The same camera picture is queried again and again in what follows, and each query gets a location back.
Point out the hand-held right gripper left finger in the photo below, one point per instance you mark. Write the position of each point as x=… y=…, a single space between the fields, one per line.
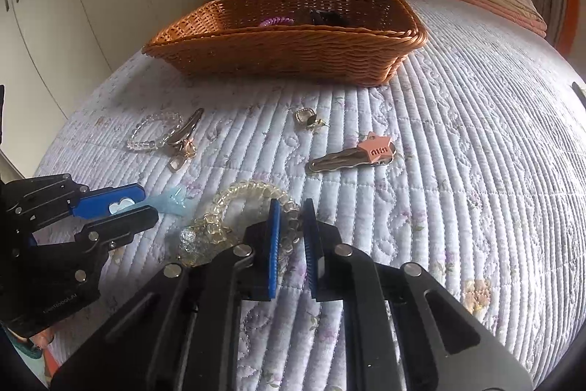
x=273 y=244

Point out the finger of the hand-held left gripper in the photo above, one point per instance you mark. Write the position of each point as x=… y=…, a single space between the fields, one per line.
x=132 y=218
x=105 y=196

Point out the black hair claw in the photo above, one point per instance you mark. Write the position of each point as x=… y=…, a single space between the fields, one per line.
x=325 y=17

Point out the small white heart clip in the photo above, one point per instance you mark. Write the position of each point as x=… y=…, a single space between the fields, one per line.
x=121 y=203

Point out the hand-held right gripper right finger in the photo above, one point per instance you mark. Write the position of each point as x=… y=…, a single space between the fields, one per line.
x=311 y=244

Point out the gold alligator hair clip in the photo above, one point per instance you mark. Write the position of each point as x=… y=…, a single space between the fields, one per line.
x=190 y=123

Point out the gold square pendant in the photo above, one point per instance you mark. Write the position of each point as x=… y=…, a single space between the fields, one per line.
x=177 y=162

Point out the pink star hair clip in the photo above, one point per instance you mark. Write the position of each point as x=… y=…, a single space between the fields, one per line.
x=377 y=150

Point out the brown wicker basket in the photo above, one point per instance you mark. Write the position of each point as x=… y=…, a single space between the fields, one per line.
x=284 y=56

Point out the black flat object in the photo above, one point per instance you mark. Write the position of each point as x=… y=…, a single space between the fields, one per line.
x=579 y=91

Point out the quilted floral bedspread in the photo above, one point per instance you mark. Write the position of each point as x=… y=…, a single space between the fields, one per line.
x=458 y=143

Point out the light blue bow clip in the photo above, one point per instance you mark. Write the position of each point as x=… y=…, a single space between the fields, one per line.
x=176 y=201

